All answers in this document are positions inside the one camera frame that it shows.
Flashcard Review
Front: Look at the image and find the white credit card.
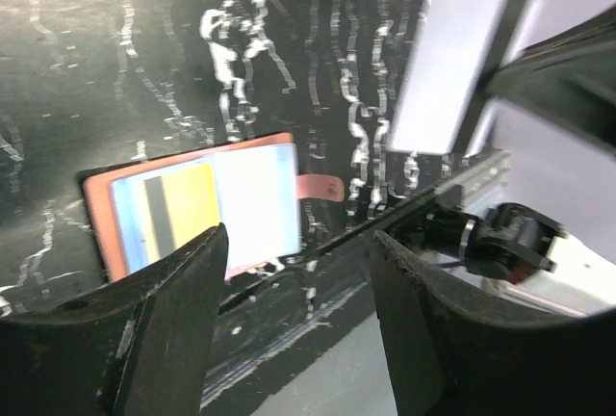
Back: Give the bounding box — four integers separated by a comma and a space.
387, 0, 543, 157

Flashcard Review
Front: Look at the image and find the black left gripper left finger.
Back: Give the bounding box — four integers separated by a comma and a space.
1, 226, 228, 415

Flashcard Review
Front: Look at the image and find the pink leather card holder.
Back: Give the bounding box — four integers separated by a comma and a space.
83, 133, 346, 281

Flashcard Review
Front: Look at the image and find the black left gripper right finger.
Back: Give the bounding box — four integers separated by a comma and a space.
370, 232, 615, 415

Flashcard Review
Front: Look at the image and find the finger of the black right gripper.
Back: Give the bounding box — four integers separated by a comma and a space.
487, 7, 615, 156

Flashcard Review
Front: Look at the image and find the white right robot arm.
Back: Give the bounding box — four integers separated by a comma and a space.
423, 8, 615, 317

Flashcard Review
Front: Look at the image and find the gold credit card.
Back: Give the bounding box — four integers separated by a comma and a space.
125, 160, 220, 269

